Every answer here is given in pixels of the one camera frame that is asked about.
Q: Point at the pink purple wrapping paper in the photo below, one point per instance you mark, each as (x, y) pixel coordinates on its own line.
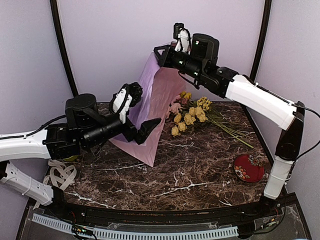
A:
(161, 86)

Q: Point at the red floral dish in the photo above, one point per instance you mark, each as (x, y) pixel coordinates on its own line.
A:
(248, 168)

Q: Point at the white slotted cable duct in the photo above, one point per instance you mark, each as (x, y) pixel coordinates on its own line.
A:
(121, 231)

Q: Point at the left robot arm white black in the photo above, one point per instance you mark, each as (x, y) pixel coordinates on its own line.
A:
(85, 128)

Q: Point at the lime green bowl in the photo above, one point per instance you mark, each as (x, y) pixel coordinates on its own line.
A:
(71, 158)

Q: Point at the yellow fuzzy poppy stem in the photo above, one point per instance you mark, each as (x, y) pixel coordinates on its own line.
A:
(187, 100)

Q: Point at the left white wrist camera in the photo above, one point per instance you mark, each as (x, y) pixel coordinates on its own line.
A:
(120, 103)

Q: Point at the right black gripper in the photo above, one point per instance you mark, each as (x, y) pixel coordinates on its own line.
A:
(164, 60)

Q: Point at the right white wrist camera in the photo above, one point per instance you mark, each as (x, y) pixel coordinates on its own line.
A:
(183, 38)

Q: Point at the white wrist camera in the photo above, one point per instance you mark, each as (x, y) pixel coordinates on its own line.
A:
(183, 38)
(120, 103)

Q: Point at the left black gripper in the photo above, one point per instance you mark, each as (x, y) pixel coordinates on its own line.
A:
(146, 127)

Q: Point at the black front table rail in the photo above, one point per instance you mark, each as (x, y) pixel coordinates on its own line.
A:
(90, 215)

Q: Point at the pink rose flower stem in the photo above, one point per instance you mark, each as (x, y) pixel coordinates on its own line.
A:
(174, 107)

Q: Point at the yellow daisy flower bunch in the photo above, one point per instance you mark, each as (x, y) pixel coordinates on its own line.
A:
(207, 105)

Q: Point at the right black frame post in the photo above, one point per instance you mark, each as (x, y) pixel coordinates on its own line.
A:
(261, 39)

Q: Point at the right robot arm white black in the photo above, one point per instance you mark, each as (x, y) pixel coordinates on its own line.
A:
(198, 58)

